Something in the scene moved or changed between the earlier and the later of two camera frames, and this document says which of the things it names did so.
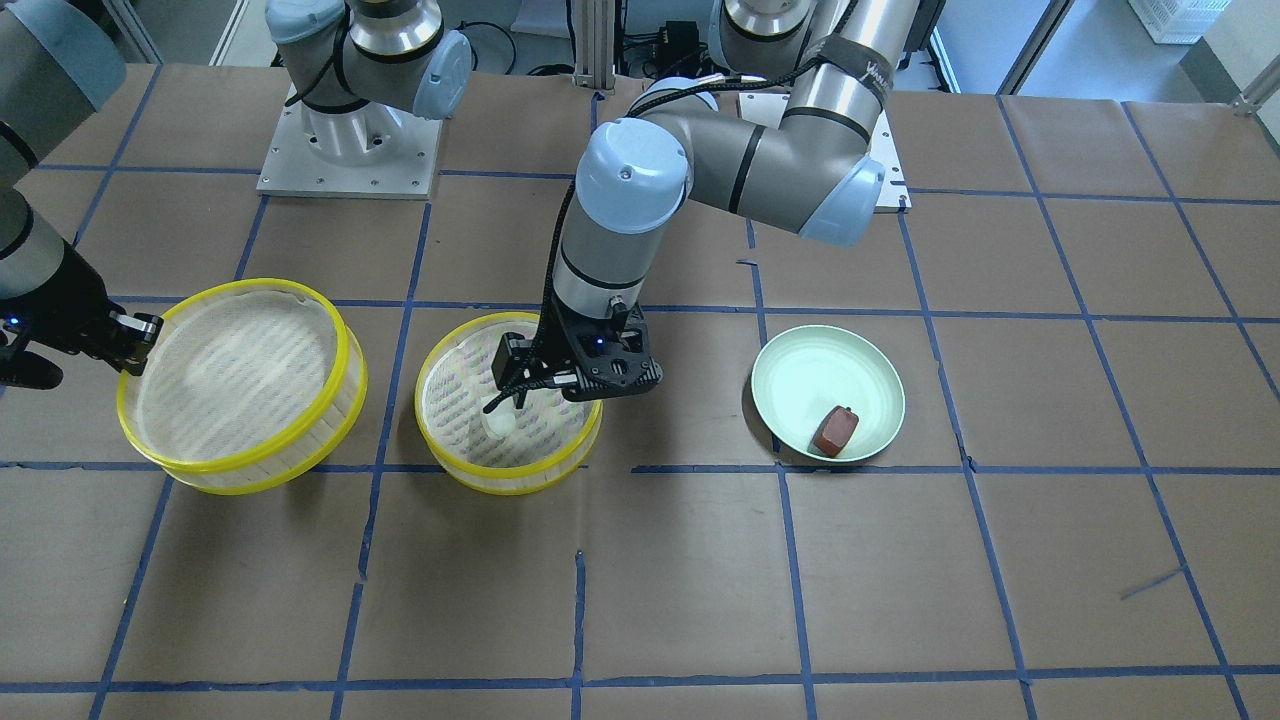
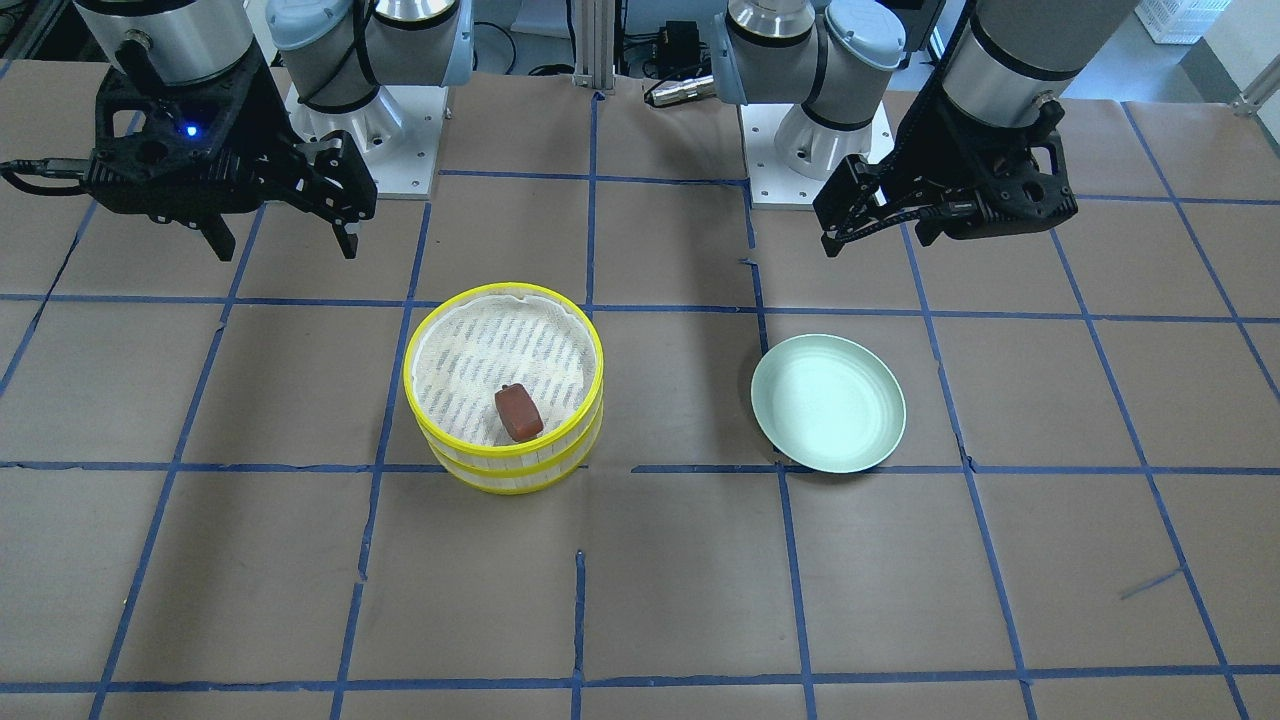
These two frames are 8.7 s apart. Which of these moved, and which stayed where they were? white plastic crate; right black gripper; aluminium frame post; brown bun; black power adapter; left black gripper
Moved: brown bun; right black gripper; left black gripper
Stayed: white plastic crate; aluminium frame post; black power adapter
